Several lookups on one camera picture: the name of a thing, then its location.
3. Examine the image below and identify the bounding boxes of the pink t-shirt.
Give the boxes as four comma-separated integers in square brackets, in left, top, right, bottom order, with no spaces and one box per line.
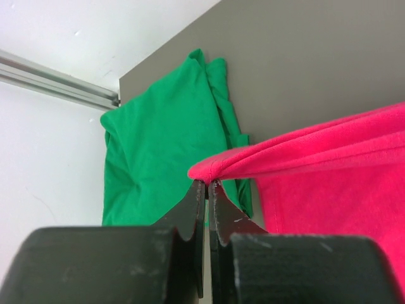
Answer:
[188,103,404,284]

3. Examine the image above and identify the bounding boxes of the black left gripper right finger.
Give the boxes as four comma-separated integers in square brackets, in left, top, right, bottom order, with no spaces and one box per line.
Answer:
[208,181,402,303]

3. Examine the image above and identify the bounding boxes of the folded green t-shirt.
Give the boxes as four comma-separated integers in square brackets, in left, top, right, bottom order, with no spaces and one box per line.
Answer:
[100,49,249,226]

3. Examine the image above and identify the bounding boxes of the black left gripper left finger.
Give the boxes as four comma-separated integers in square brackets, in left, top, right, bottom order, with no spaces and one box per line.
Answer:
[1,180,205,303]

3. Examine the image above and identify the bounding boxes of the left aluminium corner post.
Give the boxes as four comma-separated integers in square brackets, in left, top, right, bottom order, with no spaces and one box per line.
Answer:
[1,51,120,110]

